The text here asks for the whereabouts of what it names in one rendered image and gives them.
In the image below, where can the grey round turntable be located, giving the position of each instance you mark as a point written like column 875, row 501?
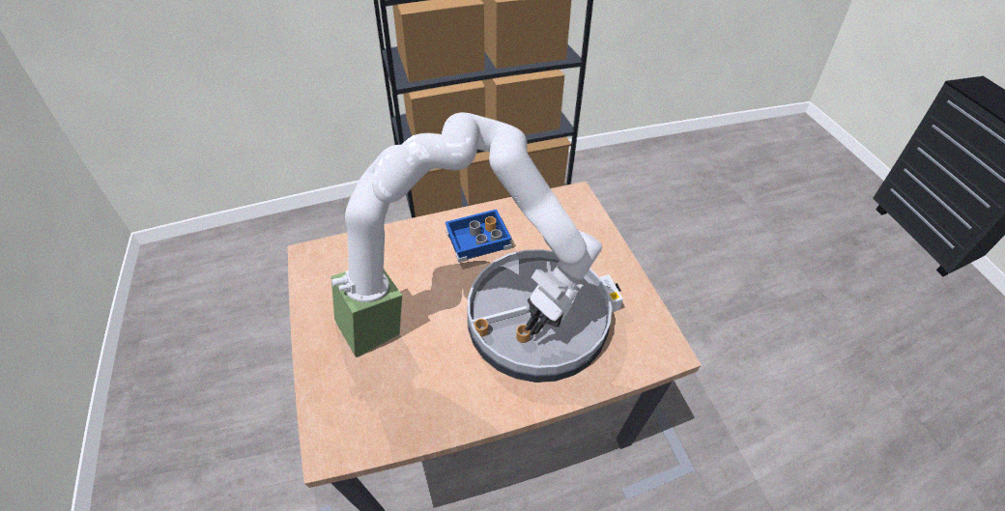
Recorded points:
column 506, row 284

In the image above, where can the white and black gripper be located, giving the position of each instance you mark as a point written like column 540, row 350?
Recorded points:
column 542, row 301

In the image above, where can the blue open-top crate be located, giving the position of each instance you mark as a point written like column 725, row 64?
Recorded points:
column 465, row 243

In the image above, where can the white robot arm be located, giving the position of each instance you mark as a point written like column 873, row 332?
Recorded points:
column 400, row 167

